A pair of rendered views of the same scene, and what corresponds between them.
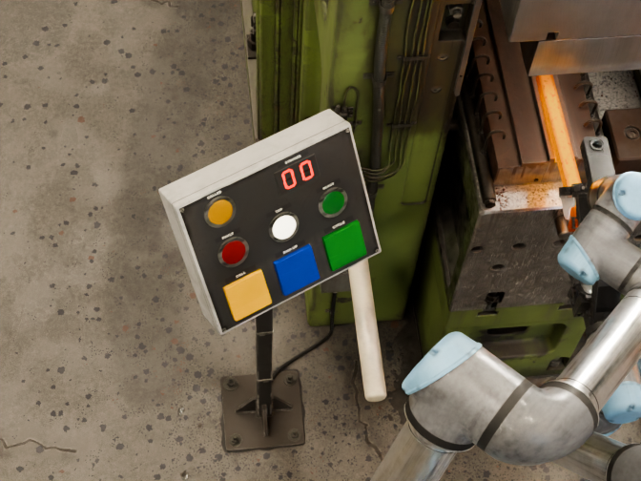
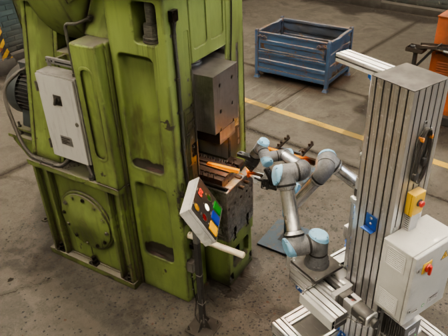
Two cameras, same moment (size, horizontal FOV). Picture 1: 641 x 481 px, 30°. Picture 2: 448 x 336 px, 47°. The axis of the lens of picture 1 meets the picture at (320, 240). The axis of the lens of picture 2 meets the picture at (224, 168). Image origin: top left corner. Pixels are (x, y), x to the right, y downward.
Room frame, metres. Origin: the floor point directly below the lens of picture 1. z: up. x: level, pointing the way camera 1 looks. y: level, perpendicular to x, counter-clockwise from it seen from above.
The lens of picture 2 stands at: (-0.78, 1.85, 2.98)
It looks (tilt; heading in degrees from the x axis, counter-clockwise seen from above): 32 degrees down; 313
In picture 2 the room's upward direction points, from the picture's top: 2 degrees counter-clockwise
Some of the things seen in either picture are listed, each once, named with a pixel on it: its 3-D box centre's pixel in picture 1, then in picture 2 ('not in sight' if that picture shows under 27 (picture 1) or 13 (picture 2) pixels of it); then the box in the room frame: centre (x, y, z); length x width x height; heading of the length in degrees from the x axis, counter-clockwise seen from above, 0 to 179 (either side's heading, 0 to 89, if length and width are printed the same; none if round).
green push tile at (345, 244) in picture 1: (343, 244); (217, 209); (1.04, -0.04, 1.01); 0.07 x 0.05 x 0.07; 125
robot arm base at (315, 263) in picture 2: not in sight; (317, 256); (0.38, -0.20, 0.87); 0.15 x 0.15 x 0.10
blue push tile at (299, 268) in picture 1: (296, 269); (215, 218); (0.98, 0.04, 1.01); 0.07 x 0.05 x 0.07; 125
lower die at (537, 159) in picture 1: (527, 82); (204, 169); (1.47, -0.39, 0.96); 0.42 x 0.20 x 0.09; 10
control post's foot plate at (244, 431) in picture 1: (261, 404); (203, 323); (1.09, 0.11, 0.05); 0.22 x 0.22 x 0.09; 10
